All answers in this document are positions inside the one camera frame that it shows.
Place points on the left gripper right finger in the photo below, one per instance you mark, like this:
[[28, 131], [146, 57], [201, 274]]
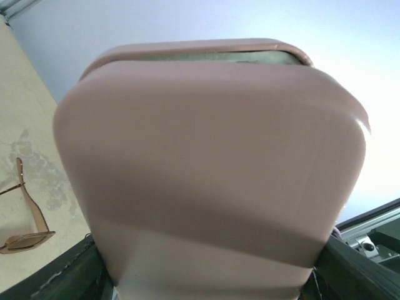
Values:
[[342, 272]]

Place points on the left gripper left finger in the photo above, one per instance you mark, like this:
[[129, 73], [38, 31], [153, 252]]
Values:
[[84, 276]]

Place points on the pink glasses case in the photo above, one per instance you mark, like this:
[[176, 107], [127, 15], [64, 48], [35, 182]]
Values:
[[210, 169]]

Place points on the brown rectangular sunglasses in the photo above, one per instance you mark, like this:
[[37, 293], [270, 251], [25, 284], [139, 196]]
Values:
[[28, 231]]

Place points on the aluminium rail frame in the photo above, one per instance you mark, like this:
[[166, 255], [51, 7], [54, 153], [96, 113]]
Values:
[[375, 234]]

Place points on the left corner aluminium post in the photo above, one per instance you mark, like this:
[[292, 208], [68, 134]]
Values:
[[11, 8]]

